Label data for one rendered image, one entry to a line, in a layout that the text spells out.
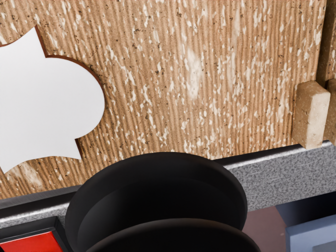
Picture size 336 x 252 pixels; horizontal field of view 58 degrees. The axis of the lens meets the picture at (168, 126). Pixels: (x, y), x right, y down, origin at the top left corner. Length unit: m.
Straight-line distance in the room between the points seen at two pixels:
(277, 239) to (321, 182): 1.76
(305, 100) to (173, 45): 0.12
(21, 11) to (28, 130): 0.09
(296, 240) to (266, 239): 1.56
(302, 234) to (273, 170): 0.22
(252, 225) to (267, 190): 1.60
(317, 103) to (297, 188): 0.16
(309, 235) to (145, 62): 0.43
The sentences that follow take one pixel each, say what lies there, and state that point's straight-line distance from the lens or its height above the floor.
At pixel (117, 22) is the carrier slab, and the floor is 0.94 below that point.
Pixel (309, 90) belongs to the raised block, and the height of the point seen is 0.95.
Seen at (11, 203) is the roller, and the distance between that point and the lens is 0.37.
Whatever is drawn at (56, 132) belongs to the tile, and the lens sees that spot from 0.27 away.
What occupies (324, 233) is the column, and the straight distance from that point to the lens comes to 0.59.
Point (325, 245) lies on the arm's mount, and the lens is 0.61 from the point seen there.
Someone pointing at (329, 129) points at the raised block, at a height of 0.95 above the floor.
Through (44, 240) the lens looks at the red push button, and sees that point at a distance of 0.39.
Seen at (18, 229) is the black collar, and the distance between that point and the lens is 0.39.
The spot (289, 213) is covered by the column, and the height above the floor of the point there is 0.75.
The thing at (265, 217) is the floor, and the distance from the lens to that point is 1.97.
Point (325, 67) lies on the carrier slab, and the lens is 0.31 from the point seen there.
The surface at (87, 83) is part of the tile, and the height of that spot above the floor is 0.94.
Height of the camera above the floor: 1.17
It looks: 58 degrees down
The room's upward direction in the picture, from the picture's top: 166 degrees clockwise
